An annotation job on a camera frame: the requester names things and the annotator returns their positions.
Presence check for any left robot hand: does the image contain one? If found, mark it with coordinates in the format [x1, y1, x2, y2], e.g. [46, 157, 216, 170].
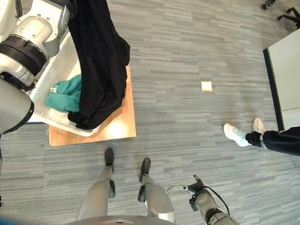
[67, 0, 78, 18]

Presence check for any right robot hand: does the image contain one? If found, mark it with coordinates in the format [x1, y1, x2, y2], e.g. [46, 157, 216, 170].
[187, 174, 205, 195]

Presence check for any black garment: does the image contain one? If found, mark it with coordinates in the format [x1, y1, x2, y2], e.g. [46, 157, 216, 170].
[67, 0, 131, 131]

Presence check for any white plastic laundry basket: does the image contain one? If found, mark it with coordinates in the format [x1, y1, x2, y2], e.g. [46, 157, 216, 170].
[25, 30, 102, 138]

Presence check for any silver right robot leg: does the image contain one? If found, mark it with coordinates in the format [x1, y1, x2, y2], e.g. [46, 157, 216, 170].
[137, 157, 175, 224]

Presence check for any silver robot leg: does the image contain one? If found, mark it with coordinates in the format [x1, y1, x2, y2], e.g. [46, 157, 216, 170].
[76, 148, 116, 221]
[137, 157, 175, 224]

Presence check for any white shoe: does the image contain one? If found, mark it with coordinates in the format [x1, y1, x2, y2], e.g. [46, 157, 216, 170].
[223, 123, 253, 148]
[252, 117, 267, 135]

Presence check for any grey robot torso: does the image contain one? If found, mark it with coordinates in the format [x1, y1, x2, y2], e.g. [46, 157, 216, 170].
[67, 215, 174, 225]

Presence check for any teal garment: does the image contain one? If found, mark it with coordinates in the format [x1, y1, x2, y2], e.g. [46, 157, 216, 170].
[44, 74, 83, 113]

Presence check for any wooden table top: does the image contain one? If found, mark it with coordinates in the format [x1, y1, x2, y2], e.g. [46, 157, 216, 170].
[48, 65, 137, 147]

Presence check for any person's leg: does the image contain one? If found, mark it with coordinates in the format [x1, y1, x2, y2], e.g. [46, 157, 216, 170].
[245, 126, 300, 158]

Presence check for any silver left robot leg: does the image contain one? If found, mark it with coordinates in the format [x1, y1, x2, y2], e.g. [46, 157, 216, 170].
[76, 148, 116, 221]

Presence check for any yellow paper note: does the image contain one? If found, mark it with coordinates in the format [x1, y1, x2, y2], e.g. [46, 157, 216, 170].
[201, 80, 213, 93]

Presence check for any white cabinet with black edge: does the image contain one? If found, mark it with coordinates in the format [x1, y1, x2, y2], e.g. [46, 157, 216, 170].
[262, 29, 300, 132]

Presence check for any black office chair base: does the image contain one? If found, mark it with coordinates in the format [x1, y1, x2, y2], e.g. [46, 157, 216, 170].
[261, 0, 277, 10]
[277, 7, 300, 24]

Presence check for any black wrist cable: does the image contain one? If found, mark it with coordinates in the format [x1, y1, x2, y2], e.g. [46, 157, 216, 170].
[206, 186, 231, 217]

